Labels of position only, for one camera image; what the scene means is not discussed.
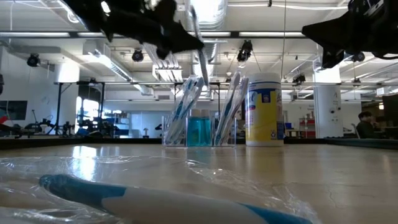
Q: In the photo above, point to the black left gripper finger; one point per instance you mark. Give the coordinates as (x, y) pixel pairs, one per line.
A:
(186, 49)
(183, 37)

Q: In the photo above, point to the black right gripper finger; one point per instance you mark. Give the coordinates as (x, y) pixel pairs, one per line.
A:
(329, 29)
(334, 47)

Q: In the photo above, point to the blue toothbrush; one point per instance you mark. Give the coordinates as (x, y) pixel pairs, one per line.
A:
(155, 205)
(178, 115)
(170, 132)
(203, 65)
(195, 91)
(186, 104)
(240, 93)

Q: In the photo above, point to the teal mouthwash bottle white cap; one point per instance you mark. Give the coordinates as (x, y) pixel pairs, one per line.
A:
(193, 130)
(206, 130)

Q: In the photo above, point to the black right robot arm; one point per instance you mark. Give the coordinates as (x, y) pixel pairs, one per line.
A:
(387, 28)

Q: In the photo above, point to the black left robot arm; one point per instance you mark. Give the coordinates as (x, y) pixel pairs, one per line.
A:
(90, 12)

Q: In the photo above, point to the black ceiling spotlight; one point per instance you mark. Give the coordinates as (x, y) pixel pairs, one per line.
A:
(245, 51)
(357, 56)
(33, 60)
(298, 78)
(137, 56)

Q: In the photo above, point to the white building column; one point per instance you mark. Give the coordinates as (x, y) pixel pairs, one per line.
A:
(328, 102)

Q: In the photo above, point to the long ceiling light strip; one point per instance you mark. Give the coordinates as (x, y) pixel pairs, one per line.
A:
(267, 34)

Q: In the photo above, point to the red storage rack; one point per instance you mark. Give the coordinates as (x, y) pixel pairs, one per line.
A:
(308, 126)

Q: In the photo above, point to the person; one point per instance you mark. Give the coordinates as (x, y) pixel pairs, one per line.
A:
(365, 126)

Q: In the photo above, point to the clear acrylic organizer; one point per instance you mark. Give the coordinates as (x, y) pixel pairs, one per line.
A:
(174, 141)

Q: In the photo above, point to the yellow Lysol wipes canister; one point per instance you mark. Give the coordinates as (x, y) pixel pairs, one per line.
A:
(264, 118)

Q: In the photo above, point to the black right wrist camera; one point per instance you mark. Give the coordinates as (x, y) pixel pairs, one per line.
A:
(365, 6)

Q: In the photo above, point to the silver ceiling duct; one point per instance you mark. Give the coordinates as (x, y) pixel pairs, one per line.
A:
(211, 18)

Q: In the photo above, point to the black tall rack frame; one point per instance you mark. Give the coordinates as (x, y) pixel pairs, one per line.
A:
(81, 85)

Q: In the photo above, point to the dark wall screen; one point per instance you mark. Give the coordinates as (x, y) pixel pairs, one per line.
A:
(13, 109)

